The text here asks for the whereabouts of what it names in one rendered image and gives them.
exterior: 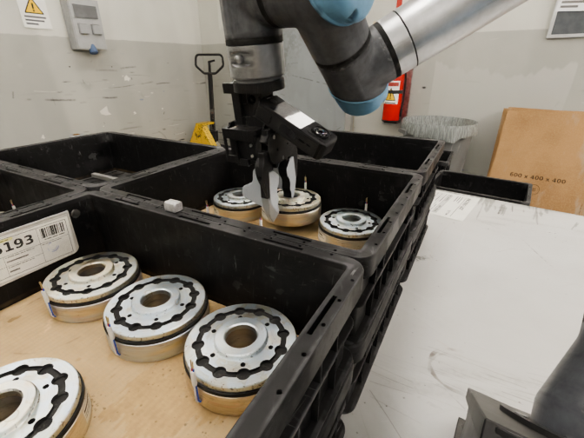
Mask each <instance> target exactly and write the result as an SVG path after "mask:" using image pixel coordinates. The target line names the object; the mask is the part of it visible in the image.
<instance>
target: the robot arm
mask: <svg viewBox="0 0 584 438"><path fill-rule="evenodd" d="M526 1H528V0H408V1H407V2H406V3H404V4H403V5H401V6H399V7H398V8H396V9H395V10H393V11H391V12H390V13H388V14H387V15H386V16H385V17H383V18H381V19H380V20H378V21H377V22H376V23H374V24H372V25H370V26H368V22H367V19H366V16H367V15H368V13H369V12H370V10H371V8H372V6H373V3H374V0H219V3H220V9H221V14H222V26H223V31H224V37H225V43H226V48H227V54H228V59H229V71H230V76H231V78H232V79H235V80H234V81H232V83H223V84H222V88H223V94H231V96H232V103H233V108H234V114H235V120H234V121H232V122H229V125H228V126H226V127H224V128H222V135H223V141H224V146H225V150H226V156H227V161H228V162H231V163H238V165H242V166H250V165H252V164H255V169H254V170H253V181H252V182H251V183H249V184H246V185H244V186H243V187H242V193H243V195H244V197H245V198H247V199H249V200H250V201H252V202H254V203H256V204H258V205H260V206H262V207H263V208H264V211H265V214H266V216H267V218H268V219H269V220H270V221H271V222H274V221H275V219H276V217H277V216H278V214H279V209H278V200H279V198H278V195H277V188H279V189H282V190H283V196H285V197H290V198H293V197H294V193H295V181H296V177H297V159H298V157H297V148H296V147H298V148H299V149H301V150H302V151H304V152H305V153H307V154H308V155H310V156H311V157H313V158H314V159H315V160H319V159H321V158H323V157H324V156H325V155H327V154H328V153H329V152H330V151H331V150H332V149H333V147H334V145H335V142H336V140H337V136H336V135H335V134H333V133H332V132H331V131H329V130H328V129H326V128H324V127H323V126H321V125H320V124H319V123H317V122H316V121H314V120H313V119H311V118H310V117H308V116H306V115H305V114H303V113H302V112H301V111H300V110H298V109H296V108H295V107H293V106H292V105H290V104H289V103H287V102H286V101H284V100H283V99H281V98H280V97H279V96H273V92H274V91H278V90H282V89H284V88H285V83H284V76H283V75H284V73H285V61H284V48H283V37H282V29H285V28H296V29H298V31H299V33H300V35H301V37H302V40H303V41H304V42H305V44H306V46H307V48H308V50H309V53H310V55H311V56H312V57H313V59H314V60H315V63H316V65H317V67H318V69H319V71H320V72H321V73H322V76H323V78H324V80H325V82H326V84H327V85H328V90H329V93H330V94H331V96H332V97H333V98H334V99H335V100H336V102H337V103H338V105H339V107H340V108H341V109H342V110H343V111H344V112H345V113H347V114H349V115H351V116H365V115H367V114H370V113H372V112H374V111H375V110H377V109H378V108H379V107H380V105H381V104H382V103H383V102H384V101H385V100H386V98H387V95H388V84H389V83H390V82H392V81H394V80H395V79H396V78H397V77H399V76H401V75H403V74H405V73H406V72H408V71H410V70H411V69H413V68H414V67H416V66H418V65H420V64H421V63H424V62H425V61H427V60H428V59H429V58H431V57H433V56H435V55H437V54H439V53H440V52H442V51H444V50H445V49H447V48H448V47H450V46H452V45H454V44H455V43H458V42H459V41H461V40H462V39H463V38H465V37H467V36H469V35H471V34H473V33H474V32H476V31H477V30H479V29H481V28H482V27H484V26H486V25H487V24H489V23H492V22H493V21H494V20H496V19H497V18H499V17H501V16H503V15H505V14H506V13H508V12H509V11H511V10H513V9H515V8H516V7H518V6H520V5H521V4H523V3H525V2H526ZM235 126H236V127H235ZM232 127H235V128H232ZM231 128H232V129H231ZM227 138H229V141H230V147H231V152H232V155H230V154H229V148H228V143H227ZM530 418H531V419H533V420H534V421H536V422H538V423H540V424H541V425H543V426H544V427H546V428H549V429H551V430H553V431H554V432H556V433H557V434H559V435H562V436H564V437H566V438H584V314H583V318H582V323H581V329H580V333H579V334H578V336H577V338H576V339H575V341H574V342H573V344H572V345H571V347H570V348H569V349H568V351H567V353H566V354H565V355H564V356H563V357H562V358H561V360H560V362H559V363H558V364H557V366H556V367H555V369H554V370H553V372H552V373H551V374H550V376H549V377H548V378H547V379H546V381H545V382H544V383H543V385H542V386H541V388H540V389H539V391H538V392H537V394H536V396H535V398H534V404H533V407H532V412H531V415H530Z"/></svg>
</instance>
